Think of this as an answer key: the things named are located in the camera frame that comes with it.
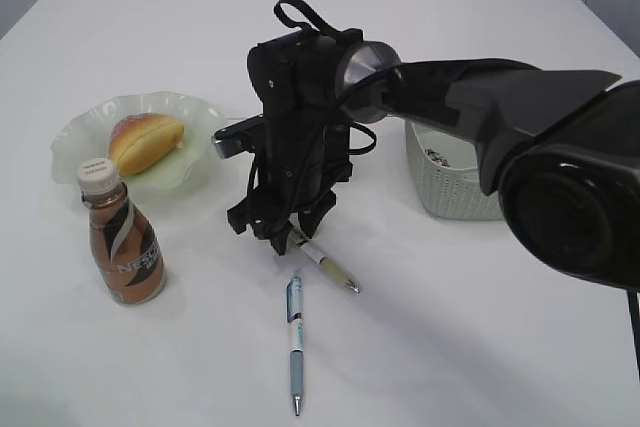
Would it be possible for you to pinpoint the sugared bread roll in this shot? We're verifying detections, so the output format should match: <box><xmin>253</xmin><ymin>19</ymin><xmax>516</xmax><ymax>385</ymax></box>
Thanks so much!
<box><xmin>108</xmin><ymin>113</ymin><xmax>185</xmax><ymax>176</ymax></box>

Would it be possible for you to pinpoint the pale green wavy glass plate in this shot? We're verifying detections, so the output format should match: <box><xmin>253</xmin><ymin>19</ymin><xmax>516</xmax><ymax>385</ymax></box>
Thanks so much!
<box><xmin>51</xmin><ymin>91</ymin><xmax>227</xmax><ymax>191</ymax></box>

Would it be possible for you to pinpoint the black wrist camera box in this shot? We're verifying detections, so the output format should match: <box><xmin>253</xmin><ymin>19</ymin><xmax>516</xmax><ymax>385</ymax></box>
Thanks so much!
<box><xmin>211</xmin><ymin>114</ymin><xmax>266</xmax><ymax>159</ymax></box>

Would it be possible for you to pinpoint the blue and grey pen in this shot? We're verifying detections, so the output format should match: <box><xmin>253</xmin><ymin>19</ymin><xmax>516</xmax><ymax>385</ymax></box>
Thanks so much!
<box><xmin>286</xmin><ymin>270</ymin><xmax>304</xmax><ymax>417</ymax></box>

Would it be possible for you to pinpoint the brown Nescafe coffee bottle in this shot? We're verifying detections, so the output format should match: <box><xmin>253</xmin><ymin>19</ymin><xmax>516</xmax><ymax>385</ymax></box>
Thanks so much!
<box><xmin>77</xmin><ymin>158</ymin><xmax>166</xmax><ymax>305</ymax></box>

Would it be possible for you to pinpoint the pale green woven plastic basket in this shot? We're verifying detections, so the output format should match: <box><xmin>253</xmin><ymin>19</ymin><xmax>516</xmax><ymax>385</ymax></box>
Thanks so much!
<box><xmin>405</xmin><ymin>121</ymin><xmax>503</xmax><ymax>221</ymax></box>

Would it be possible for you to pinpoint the small paper ball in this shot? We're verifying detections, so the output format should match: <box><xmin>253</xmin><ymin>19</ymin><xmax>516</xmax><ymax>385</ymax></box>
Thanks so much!
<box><xmin>425</xmin><ymin>149</ymin><xmax>451</xmax><ymax>168</ymax></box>

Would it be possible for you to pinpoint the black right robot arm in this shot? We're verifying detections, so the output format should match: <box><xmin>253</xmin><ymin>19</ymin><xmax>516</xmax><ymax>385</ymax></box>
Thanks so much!
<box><xmin>215</xmin><ymin>28</ymin><xmax>639</xmax><ymax>291</ymax></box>

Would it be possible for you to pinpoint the beige and white pen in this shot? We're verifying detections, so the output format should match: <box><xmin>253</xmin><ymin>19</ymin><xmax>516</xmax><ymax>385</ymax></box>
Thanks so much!
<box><xmin>289</xmin><ymin>227</ymin><xmax>361</xmax><ymax>294</ymax></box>

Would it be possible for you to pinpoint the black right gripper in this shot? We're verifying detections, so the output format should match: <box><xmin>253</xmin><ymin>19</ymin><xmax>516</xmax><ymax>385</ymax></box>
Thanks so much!
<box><xmin>227</xmin><ymin>111</ymin><xmax>354</xmax><ymax>256</ymax></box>

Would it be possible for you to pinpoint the black mesh pen holder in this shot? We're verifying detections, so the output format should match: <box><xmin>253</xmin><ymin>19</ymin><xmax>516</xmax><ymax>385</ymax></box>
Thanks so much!
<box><xmin>323</xmin><ymin>124</ymin><xmax>353</xmax><ymax>182</ymax></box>

